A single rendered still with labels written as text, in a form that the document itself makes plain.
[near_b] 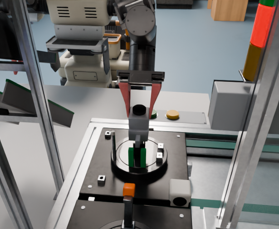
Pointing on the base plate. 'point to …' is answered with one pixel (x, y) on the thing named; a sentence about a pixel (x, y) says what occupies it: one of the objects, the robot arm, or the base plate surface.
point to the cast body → (139, 124)
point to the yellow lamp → (251, 62)
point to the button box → (200, 119)
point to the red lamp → (260, 25)
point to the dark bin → (7, 40)
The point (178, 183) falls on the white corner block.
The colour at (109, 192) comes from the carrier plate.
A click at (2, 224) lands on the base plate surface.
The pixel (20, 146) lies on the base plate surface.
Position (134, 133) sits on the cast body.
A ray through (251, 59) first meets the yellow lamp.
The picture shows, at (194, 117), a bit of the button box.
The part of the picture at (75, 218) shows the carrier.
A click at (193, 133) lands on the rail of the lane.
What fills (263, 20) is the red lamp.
